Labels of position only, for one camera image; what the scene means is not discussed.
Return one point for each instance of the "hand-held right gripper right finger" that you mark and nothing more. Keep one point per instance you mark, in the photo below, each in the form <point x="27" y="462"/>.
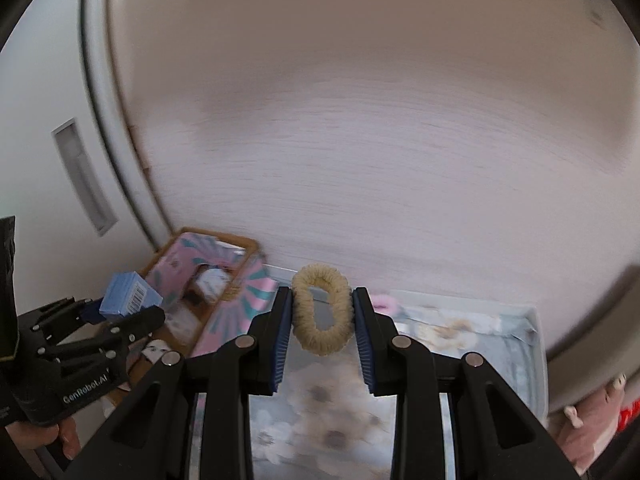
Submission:
<point x="362" y="340"/>

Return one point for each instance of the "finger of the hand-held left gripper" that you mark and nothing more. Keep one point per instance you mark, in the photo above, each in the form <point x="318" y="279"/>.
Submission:
<point x="140" y="322"/>
<point x="65" y="312"/>

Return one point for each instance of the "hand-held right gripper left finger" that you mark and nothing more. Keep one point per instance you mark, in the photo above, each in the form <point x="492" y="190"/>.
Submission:
<point x="282" y="340"/>

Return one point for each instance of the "small blue box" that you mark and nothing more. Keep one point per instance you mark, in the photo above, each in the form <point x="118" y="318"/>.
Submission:
<point x="122" y="295"/>

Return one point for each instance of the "beige scrunchie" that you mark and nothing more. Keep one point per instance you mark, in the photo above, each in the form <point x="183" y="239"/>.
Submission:
<point x="320" y="342"/>

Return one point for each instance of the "pink blue cardboard box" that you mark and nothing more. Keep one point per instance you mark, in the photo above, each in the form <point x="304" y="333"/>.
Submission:
<point x="250" y="295"/>

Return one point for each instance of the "white tray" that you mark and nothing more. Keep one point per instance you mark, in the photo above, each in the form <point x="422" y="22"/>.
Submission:
<point x="542" y="360"/>

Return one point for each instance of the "person's left hand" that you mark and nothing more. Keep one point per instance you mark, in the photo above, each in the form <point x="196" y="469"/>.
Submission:
<point x="30" y="435"/>

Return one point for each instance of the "pink scrunchie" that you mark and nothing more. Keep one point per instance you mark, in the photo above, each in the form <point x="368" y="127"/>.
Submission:
<point x="387" y="304"/>

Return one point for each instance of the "floral light blue cloth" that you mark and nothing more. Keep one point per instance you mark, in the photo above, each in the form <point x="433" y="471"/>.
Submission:
<point x="325" y="410"/>

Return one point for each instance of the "white door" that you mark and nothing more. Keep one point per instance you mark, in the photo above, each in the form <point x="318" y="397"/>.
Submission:
<point x="40" y="85"/>

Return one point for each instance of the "pink pig plush toy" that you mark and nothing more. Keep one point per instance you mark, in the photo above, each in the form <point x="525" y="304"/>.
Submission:
<point x="595" y="420"/>

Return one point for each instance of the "red patterned cloth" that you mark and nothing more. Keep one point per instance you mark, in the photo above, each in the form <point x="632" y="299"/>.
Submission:
<point x="629" y="417"/>

